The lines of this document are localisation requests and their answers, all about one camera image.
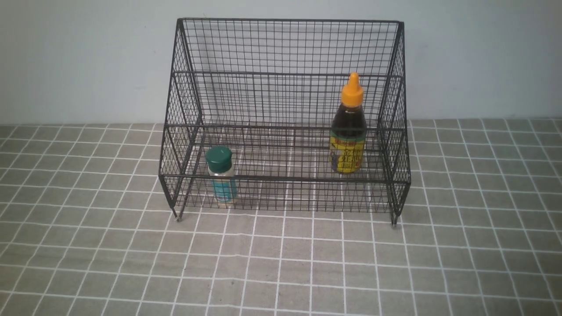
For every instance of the green cap seasoning bottle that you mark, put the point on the green cap seasoning bottle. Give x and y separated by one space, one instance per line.
220 166

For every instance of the grey checked tablecloth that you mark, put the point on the grey checked tablecloth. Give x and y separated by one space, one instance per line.
86 231

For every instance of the orange cap sauce bottle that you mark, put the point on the orange cap sauce bottle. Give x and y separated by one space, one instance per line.
348 129

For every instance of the black wire mesh shelf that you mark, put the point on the black wire mesh shelf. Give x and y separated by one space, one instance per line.
268 89

